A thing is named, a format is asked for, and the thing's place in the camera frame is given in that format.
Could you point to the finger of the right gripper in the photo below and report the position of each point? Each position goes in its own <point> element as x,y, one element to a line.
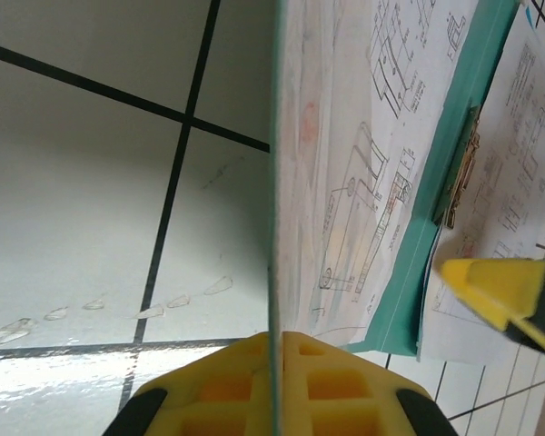
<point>504,290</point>

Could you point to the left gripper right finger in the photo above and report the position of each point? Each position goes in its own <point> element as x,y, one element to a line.
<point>345,390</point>

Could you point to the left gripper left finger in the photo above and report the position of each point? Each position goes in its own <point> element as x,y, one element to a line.
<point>200,395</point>

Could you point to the white paper files stack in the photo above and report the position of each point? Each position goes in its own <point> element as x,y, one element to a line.
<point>518,136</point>

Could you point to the green folder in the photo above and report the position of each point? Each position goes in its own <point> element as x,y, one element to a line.
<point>483,54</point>

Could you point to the metal folder clip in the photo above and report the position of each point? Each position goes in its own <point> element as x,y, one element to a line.
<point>463,172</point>

